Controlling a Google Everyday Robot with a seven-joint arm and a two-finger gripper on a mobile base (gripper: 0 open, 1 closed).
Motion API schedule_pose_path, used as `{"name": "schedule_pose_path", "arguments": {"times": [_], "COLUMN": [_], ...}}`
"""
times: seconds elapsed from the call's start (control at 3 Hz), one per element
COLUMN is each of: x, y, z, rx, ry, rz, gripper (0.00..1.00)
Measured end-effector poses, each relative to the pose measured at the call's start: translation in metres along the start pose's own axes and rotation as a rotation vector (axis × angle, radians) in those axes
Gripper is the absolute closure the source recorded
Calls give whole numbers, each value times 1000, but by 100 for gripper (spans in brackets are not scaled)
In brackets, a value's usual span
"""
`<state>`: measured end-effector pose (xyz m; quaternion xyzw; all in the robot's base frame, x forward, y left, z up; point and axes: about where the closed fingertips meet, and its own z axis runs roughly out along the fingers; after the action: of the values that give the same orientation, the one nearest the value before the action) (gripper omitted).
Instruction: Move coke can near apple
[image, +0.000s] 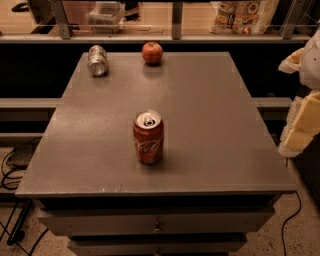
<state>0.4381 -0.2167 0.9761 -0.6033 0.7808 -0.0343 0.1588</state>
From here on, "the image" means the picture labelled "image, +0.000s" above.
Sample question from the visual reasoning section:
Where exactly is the grey metal shelf rail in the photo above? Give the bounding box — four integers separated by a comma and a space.
0, 33, 309, 44

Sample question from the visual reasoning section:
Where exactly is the black cables left floor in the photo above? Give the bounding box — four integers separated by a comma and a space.
0, 136, 49, 256

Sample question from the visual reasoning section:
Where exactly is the black cable right floor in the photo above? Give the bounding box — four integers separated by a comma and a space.
280, 157, 302, 256

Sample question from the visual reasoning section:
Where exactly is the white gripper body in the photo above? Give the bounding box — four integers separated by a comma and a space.
299, 30, 320, 90

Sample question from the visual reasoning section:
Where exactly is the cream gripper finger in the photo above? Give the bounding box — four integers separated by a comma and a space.
278, 48, 303, 74
278, 91, 320, 158

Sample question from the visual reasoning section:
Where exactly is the grey drawer cabinet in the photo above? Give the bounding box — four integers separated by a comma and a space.
17, 52, 295, 256

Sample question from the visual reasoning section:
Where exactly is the red coke can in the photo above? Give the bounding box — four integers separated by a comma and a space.
133, 109, 164, 164

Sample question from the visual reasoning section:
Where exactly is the red apple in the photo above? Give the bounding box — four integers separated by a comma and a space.
142, 42, 163, 65

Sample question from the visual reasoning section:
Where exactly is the silver soda can lying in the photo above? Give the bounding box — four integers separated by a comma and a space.
87, 45, 108, 76

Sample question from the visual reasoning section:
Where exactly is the colourful snack bag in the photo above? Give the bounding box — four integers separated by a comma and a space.
209, 0, 279, 35

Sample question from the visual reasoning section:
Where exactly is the black power adapter box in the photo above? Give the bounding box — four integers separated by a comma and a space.
6, 144, 37, 170

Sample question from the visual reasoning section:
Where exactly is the clear plastic container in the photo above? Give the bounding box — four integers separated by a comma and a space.
86, 1, 124, 34

